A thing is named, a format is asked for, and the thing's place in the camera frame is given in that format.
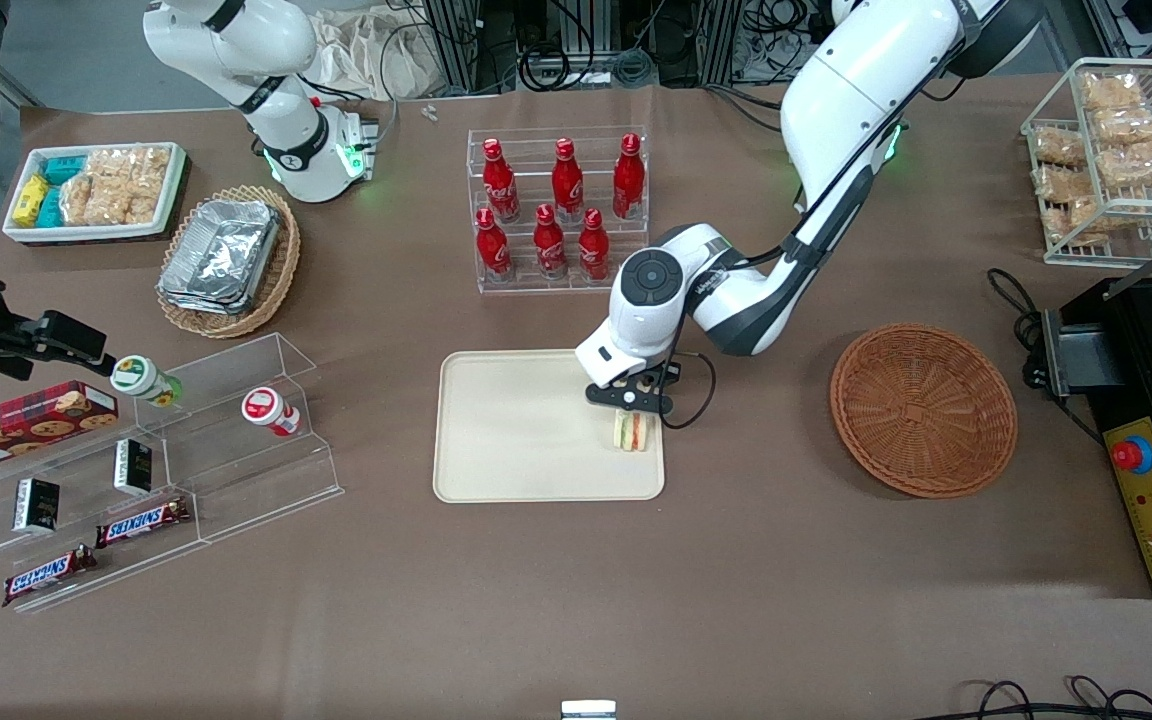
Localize round brown wicker basket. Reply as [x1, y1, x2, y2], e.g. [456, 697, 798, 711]
[830, 322, 1019, 499]

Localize black floor cable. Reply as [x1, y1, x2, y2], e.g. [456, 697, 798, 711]
[936, 676, 1152, 720]

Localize green lid small bottle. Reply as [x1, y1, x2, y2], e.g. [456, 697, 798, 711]
[110, 355, 184, 408]

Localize oval light wicker basket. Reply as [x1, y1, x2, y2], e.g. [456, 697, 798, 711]
[156, 185, 302, 339]

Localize black appliance power cable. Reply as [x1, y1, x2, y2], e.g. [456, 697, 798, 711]
[986, 267, 1107, 446]

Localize small black box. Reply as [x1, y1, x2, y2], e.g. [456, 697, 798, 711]
[13, 478, 61, 533]
[114, 438, 154, 497]

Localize clear acrylic bottle rack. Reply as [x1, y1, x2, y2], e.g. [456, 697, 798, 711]
[466, 125, 649, 294]

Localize snickers chocolate bar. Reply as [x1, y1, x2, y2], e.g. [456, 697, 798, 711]
[2, 545, 97, 608]
[96, 497, 192, 549]

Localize red tartan cookie box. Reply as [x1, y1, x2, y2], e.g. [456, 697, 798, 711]
[0, 380, 120, 477]

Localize black background cable bundle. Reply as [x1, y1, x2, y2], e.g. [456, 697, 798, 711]
[511, 0, 662, 93]

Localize red cola bottle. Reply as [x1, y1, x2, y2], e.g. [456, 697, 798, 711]
[578, 208, 611, 283]
[533, 203, 569, 281]
[612, 133, 646, 221]
[550, 138, 585, 223]
[482, 138, 520, 223]
[476, 207, 514, 283]

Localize beige plastic tray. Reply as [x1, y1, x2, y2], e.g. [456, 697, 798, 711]
[433, 347, 666, 503]

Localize yellow snack packet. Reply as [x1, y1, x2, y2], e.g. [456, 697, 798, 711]
[13, 175, 50, 226]

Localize bagged fried snack pack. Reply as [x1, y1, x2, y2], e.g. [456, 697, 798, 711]
[1101, 140, 1152, 189]
[1091, 106, 1152, 146]
[1041, 198, 1127, 246]
[1033, 126, 1089, 167]
[1033, 165, 1095, 205]
[1081, 72, 1145, 109]

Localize triangular sandwich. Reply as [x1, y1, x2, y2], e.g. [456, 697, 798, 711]
[613, 408, 658, 453]

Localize black countertop appliance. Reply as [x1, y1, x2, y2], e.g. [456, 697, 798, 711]
[1044, 275, 1152, 601]

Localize stacked aluminium foil trays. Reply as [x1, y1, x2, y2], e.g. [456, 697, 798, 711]
[158, 198, 282, 316]

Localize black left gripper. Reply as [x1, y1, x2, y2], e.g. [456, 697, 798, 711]
[586, 364, 683, 420]

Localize aluminium frame profile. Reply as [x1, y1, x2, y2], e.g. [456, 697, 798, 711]
[424, 0, 485, 97]

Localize red lid small bottle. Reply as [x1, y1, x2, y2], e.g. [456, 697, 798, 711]
[241, 387, 302, 438]

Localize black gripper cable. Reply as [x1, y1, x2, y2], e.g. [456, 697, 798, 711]
[658, 350, 718, 431]

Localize crumpled beige bag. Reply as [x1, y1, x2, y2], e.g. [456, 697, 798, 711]
[311, 8, 447, 101]

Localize white rectangular snack tray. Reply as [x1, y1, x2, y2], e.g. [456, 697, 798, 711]
[2, 142, 187, 244]

